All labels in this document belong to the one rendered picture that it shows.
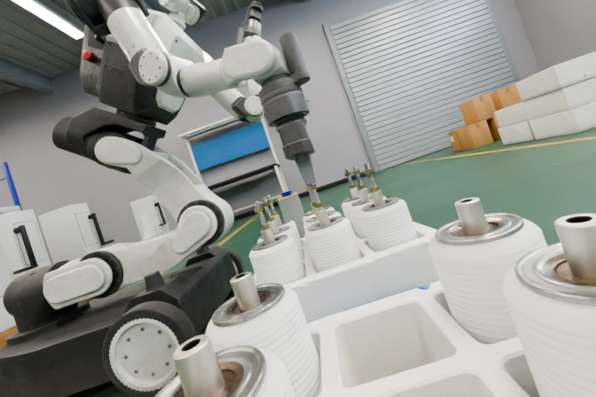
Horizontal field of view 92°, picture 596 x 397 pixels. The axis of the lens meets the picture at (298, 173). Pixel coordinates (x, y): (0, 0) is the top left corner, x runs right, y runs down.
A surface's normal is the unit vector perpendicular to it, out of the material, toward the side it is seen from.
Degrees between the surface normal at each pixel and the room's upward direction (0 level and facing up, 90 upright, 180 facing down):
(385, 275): 90
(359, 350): 90
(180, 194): 90
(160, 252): 101
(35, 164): 90
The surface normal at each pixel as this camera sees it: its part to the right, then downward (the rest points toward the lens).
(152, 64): -0.36, 0.12
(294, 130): -0.11, 0.01
